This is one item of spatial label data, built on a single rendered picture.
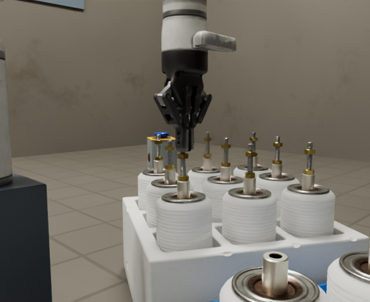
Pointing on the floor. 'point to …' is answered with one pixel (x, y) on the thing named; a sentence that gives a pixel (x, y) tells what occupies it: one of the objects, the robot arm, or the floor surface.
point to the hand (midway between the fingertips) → (185, 139)
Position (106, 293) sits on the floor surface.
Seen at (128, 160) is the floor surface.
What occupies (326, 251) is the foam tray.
